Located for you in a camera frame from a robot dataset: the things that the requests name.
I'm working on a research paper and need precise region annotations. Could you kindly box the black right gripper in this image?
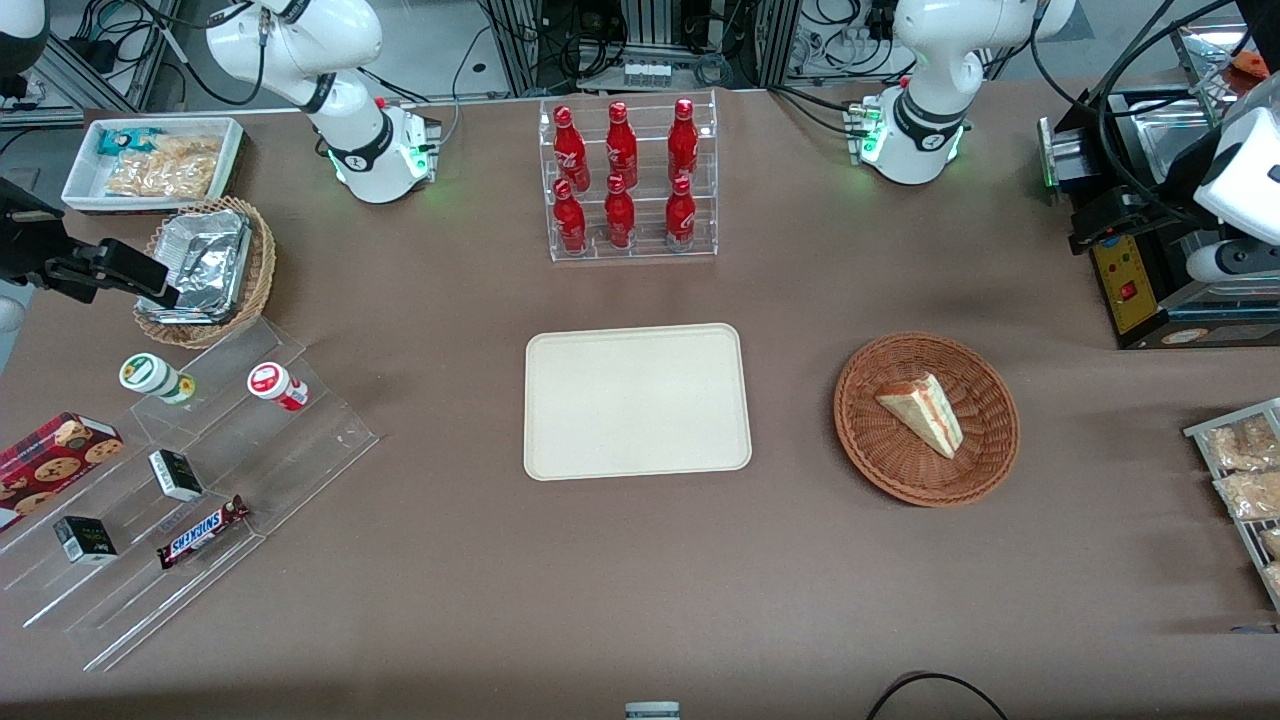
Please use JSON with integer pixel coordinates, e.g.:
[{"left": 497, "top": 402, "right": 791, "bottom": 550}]
[{"left": 0, "top": 178, "right": 182, "bottom": 309}]

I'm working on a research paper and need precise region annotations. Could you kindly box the triangular sandwich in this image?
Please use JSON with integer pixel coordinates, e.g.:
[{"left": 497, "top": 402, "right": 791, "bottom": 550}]
[{"left": 876, "top": 373, "right": 964, "bottom": 460}]

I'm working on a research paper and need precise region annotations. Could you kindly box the white rectangular snack tray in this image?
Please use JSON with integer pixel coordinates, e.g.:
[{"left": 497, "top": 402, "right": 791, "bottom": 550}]
[{"left": 60, "top": 117, "right": 247, "bottom": 216}]

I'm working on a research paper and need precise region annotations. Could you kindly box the light tan wicker basket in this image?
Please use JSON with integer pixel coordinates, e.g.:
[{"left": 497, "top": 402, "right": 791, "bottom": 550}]
[{"left": 134, "top": 196, "right": 277, "bottom": 349}]

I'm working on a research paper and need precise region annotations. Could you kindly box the beige plastic tray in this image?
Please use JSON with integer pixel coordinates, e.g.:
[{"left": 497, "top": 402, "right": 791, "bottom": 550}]
[{"left": 524, "top": 322, "right": 753, "bottom": 482}]

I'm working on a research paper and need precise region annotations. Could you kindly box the brown wicker basket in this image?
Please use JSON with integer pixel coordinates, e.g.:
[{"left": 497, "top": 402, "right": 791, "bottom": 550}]
[{"left": 834, "top": 332, "right": 1021, "bottom": 507}]

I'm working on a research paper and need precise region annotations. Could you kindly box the shiny metal tray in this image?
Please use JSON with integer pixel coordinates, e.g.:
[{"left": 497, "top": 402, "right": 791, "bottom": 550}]
[{"left": 1168, "top": 18, "right": 1251, "bottom": 86}]

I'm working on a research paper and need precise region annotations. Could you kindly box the stack of foil trays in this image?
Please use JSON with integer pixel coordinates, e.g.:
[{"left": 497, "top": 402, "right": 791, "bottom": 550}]
[{"left": 137, "top": 209, "right": 252, "bottom": 325}]

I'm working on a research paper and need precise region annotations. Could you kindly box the green lid white cup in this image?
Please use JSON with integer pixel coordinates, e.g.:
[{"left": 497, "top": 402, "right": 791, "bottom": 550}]
[{"left": 119, "top": 353, "right": 196, "bottom": 405}]

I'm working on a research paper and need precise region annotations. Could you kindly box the clear bag of chips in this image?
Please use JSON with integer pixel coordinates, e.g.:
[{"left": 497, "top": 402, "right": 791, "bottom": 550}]
[{"left": 105, "top": 135, "right": 223, "bottom": 199}]

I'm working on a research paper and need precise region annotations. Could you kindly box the teal snack packet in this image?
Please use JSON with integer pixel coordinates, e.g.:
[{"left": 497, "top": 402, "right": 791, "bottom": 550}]
[{"left": 97, "top": 127, "right": 161, "bottom": 158}]

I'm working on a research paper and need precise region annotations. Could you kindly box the red tartan cookie box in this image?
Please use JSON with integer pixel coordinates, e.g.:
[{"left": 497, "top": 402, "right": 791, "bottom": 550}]
[{"left": 0, "top": 412, "right": 125, "bottom": 532}]

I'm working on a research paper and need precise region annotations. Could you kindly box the red lid white cup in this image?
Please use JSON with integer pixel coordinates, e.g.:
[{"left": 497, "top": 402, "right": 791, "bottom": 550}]
[{"left": 247, "top": 362, "right": 310, "bottom": 412}]

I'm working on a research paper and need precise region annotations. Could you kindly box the small black carton box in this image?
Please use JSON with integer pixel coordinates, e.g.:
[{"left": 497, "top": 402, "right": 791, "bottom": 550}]
[
  {"left": 53, "top": 516, "right": 119, "bottom": 565},
  {"left": 148, "top": 449, "right": 205, "bottom": 502}
]

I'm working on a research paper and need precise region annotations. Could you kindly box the clear acrylic stepped shelf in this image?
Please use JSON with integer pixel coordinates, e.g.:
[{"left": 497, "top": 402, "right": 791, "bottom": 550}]
[{"left": 0, "top": 318, "right": 379, "bottom": 673}]

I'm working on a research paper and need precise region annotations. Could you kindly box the Snickers chocolate bar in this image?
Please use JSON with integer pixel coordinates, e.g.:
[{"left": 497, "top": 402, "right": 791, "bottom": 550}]
[{"left": 157, "top": 495, "right": 251, "bottom": 570}]

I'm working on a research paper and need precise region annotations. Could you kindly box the red cola bottle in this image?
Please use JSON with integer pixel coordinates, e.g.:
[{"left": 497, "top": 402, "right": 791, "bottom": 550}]
[
  {"left": 606, "top": 101, "right": 639, "bottom": 191},
  {"left": 665, "top": 175, "right": 697, "bottom": 247},
  {"left": 553, "top": 179, "right": 588, "bottom": 255},
  {"left": 668, "top": 98, "right": 700, "bottom": 186},
  {"left": 604, "top": 174, "right": 636, "bottom": 250},
  {"left": 553, "top": 106, "right": 591, "bottom": 193}
]

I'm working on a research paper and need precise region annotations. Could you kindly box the clear acrylic bottle rack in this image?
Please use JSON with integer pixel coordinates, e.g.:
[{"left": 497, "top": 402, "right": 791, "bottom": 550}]
[{"left": 538, "top": 90, "right": 718, "bottom": 263}]

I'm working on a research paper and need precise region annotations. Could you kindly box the metal equipment rack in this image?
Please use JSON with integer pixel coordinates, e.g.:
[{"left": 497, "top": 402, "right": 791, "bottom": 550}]
[{"left": 478, "top": 0, "right": 801, "bottom": 96}]

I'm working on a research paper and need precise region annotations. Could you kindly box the black sealing machine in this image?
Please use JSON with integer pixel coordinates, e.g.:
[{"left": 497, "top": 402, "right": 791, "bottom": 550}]
[{"left": 1037, "top": 85, "right": 1280, "bottom": 350}]

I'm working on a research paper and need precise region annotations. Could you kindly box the clear bag of crackers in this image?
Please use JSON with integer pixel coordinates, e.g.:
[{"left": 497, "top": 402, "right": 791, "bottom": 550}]
[
  {"left": 1203, "top": 414, "right": 1280, "bottom": 472},
  {"left": 1215, "top": 470, "right": 1280, "bottom": 522}
]

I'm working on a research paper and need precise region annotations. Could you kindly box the black floor cable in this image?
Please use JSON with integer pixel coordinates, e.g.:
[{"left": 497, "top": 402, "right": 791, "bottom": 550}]
[{"left": 865, "top": 672, "right": 1011, "bottom": 720}]

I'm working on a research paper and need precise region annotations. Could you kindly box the white wire rack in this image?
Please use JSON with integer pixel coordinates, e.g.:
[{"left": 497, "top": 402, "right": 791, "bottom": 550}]
[{"left": 1184, "top": 398, "right": 1280, "bottom": 613}]

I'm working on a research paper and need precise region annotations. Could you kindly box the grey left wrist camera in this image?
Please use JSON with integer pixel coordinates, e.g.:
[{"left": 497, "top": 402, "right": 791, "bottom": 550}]
[{"left": 1185, "top": 238, "right": 1280, "bottom": 287}]

